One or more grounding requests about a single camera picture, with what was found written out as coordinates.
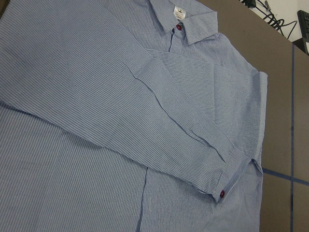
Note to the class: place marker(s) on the blue striped button shirt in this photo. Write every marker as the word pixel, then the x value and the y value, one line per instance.
pixel 120 120

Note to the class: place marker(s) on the black keyboard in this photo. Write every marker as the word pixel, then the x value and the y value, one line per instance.
pixel 303 19

